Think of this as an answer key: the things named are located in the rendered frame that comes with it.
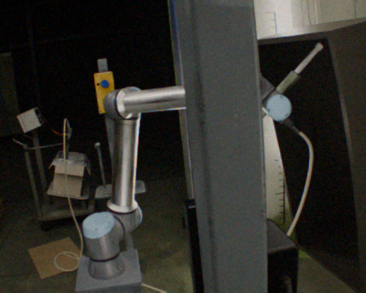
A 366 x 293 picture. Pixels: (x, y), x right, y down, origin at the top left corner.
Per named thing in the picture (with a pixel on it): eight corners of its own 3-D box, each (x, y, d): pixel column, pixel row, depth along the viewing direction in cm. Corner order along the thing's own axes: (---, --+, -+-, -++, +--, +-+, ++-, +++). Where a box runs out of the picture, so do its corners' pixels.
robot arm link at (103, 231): (81, 256, 158) (74, 223, 154) (103, 239, 173) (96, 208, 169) (107, 262, 152) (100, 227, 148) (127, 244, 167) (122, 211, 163)
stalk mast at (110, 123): (139, 273, 269) (106, 58, 230) (139, 277, 264) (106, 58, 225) (131, 275, 268) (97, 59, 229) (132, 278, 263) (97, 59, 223)
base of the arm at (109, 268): (88, 282, 154) (83, 264, 151) (89, 262, 172) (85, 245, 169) (128, 276, 157) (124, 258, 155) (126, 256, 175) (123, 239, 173)
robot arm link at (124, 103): (88, 95, 140) (253, 72, 111) (106, 91, 151) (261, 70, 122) (93, 123, 142) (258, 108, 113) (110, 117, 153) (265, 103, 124)
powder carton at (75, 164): (51, 178, 391) (56, 145, 385) (88, 184, 403) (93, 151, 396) (45, 194, 341) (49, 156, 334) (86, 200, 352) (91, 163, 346)
